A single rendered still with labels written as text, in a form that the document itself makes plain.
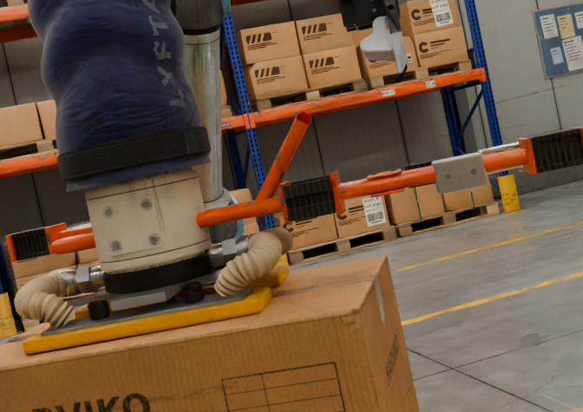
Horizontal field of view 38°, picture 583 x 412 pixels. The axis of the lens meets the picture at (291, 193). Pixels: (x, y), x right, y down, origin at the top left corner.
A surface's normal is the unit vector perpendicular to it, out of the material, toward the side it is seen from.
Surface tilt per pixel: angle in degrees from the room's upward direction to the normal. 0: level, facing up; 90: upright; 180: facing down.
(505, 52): 90
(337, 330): 90
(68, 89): 76
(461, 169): 90
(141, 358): 90
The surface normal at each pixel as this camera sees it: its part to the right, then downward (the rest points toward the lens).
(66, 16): -0.44, -0.04
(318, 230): 0.27, 0.01
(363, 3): -0.14, 0.07
